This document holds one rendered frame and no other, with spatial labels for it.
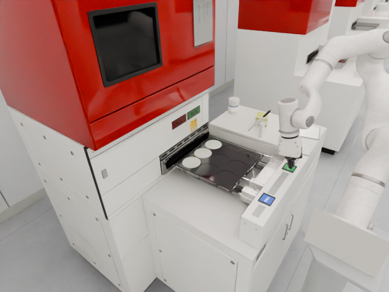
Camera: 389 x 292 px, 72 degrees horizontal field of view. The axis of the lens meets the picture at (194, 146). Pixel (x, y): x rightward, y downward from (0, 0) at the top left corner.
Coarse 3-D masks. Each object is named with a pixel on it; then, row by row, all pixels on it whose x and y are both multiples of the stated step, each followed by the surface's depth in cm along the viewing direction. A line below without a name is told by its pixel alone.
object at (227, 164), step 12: (204, 144) 159; (228, 144) 158; (192, 156) 149; (216, 156) 149; (228, 156) 148; (240, 156) 148; (252, 156) 148; (192, 168) 140; (204, 168) 140; (216, 168) 140; (228, 168) 140; (240, 168) 139; (216, 180) 132; (228, 180) 132
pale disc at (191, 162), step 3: (186, 159) 147; (189, 159) 147; (192, 159) 147; (195, 159) 147; (198, 159) 147; (183, 162) 145; (186, 162) 145; (189, 162) 145; (192, 162) 145; (195, 162) 145; (198, 162) 145; (186, 165) 143; (189, 165) 143; (192, 165) 143; (195, 165) 142; (198, 165) 142
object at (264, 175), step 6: (270, 162) 146; (264, 168) 142; (270, 168) 142; (276, 168) 141; (258, 174) 137; (264, 174) 137; (270, 174) 137; (264, 180) 134; (240, 198) 126; (246, 198) 124
